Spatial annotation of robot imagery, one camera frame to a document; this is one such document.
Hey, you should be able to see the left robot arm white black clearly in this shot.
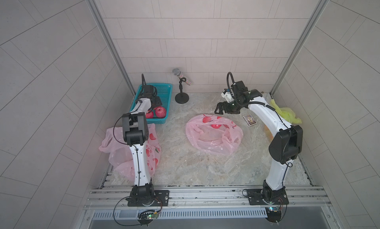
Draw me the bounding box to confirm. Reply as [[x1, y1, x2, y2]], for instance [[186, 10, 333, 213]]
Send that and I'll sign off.
[[117, 74, 162, 206]]

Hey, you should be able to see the left circuit board with cables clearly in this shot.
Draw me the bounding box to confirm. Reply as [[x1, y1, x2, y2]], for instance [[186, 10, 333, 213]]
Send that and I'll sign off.
[[137, 210, 159, 226]]

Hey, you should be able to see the playing card deck box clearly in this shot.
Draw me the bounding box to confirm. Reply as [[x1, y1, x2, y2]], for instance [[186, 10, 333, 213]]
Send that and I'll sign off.
[[243, 114, 257, 127]]

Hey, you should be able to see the right circuit board with cables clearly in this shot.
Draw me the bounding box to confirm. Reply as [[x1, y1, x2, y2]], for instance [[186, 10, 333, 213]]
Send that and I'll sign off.
[[265, 207, 283, 224]]

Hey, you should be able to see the pink plastic bag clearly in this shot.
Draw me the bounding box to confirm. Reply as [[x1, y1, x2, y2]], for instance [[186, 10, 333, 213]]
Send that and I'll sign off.
[[185, 114, 243, 155], [99, 124, 162, 182]]

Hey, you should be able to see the microphone on black stand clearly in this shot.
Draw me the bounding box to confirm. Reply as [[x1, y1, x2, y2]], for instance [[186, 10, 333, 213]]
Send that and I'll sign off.
[[172, 68, 192, 104]]

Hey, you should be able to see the circuit board with cables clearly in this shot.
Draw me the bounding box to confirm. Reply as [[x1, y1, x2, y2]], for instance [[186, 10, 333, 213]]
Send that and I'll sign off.
[[137, 210, 159, 226], [265, 207, 283, 224]]

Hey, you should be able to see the teal plastic basket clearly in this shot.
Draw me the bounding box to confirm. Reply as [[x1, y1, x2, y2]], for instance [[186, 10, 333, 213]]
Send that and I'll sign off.
[[129, 83, 173, 125]]

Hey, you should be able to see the yellow-green plastic bag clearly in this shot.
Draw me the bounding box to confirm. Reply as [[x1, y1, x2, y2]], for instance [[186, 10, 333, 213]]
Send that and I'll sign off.
[[265, 99, 302, 131]]

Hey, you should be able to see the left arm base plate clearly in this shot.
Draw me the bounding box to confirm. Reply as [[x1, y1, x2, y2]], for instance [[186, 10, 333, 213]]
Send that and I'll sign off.
[[126, 190, 170, 207]]

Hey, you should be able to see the pink plastic bag back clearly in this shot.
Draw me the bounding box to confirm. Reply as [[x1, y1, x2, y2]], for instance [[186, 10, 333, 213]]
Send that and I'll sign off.
[[185, 114, 243, 155]]

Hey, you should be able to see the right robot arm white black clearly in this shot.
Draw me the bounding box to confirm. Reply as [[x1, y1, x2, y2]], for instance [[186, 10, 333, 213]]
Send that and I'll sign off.
[[214, 72, 303, 205]]

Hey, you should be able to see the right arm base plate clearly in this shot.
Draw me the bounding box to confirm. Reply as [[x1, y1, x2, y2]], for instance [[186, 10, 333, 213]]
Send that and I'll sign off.
[[243, 187, 289, 205]]

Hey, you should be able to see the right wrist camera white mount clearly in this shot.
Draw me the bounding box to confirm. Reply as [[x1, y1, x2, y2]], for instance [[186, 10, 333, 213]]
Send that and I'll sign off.
[[221, 89, 235, 103]]

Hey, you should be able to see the aluminium rail frame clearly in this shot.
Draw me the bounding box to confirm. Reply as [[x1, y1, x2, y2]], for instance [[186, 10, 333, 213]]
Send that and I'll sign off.
[[75, 185, 342, 229]]

